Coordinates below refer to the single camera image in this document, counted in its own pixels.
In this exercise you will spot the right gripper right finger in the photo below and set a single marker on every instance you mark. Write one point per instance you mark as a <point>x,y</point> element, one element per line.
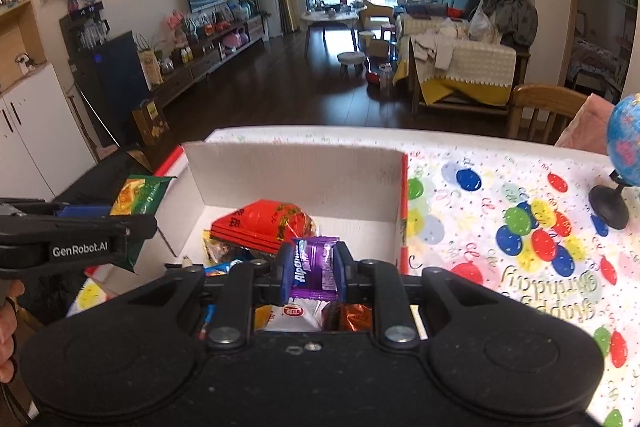
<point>377,284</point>

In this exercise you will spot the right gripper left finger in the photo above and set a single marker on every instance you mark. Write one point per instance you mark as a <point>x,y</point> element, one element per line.
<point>248,285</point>

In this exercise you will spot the blue snack packet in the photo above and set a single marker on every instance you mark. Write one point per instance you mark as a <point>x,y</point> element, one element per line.
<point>222,268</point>

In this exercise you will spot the dark red snack bag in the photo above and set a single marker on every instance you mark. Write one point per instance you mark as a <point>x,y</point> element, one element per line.
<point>343,317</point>

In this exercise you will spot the purple candy packet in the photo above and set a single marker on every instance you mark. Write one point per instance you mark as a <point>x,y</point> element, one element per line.
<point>313,276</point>

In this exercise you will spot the white red snack packet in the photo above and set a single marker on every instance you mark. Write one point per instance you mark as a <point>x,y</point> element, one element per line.
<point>299,315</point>

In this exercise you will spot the large red snack bag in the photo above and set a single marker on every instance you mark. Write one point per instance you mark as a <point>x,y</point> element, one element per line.
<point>263,226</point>

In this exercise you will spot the green snack packet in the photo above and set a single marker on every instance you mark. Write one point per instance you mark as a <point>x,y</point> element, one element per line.
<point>140,195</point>

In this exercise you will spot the person left hand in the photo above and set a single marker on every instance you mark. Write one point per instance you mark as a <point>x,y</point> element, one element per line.
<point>8,326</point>

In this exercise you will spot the red white cardboard box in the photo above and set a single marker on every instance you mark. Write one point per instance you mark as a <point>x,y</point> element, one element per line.
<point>353,192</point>

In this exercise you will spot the white cabinet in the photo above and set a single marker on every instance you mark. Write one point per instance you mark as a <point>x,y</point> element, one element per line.
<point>43,151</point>

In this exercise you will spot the brown paper bag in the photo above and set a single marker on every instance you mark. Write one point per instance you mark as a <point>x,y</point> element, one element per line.
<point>151,122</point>

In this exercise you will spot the balloon print tablecloth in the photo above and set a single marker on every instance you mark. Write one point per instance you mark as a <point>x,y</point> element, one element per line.
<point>511,216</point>

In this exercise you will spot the tv cabinet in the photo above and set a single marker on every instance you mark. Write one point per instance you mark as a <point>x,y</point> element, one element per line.
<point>209,55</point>

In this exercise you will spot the small round stool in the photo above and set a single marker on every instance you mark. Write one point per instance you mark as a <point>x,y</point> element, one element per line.
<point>356,60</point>

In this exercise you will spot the wooden chair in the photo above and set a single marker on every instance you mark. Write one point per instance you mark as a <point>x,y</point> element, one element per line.
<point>539,113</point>

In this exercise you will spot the sofa with cream cover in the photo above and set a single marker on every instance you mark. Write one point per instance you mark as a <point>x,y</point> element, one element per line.
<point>465,52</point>

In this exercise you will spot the round coffee table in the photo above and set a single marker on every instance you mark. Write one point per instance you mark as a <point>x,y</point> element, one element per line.
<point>331,18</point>

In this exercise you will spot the pink cloth on chair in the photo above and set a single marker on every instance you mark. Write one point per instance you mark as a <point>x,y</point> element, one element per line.
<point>587,130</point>

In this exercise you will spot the blue desk globe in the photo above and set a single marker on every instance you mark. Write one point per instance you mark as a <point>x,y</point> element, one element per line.
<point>622,146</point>

